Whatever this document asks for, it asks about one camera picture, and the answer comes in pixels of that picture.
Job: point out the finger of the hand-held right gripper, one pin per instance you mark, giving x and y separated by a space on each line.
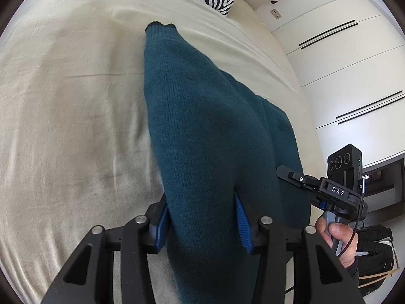
319 205
292 175

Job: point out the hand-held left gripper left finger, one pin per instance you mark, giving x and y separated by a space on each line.
163 224

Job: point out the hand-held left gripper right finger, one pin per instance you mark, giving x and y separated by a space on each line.
242 224

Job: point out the teal knit sweater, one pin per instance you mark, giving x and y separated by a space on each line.
196 133

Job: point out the person's right forearm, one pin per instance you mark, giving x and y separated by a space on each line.
353 272

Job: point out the person's right hand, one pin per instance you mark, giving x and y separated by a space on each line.
345 243

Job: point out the black bag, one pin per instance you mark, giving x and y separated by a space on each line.
376 250

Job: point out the wooden sticks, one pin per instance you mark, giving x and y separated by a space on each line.
379 274

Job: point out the cream bed sheet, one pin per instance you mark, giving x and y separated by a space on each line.
72 101

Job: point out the metal wall switch plate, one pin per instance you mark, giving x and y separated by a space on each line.
276 14

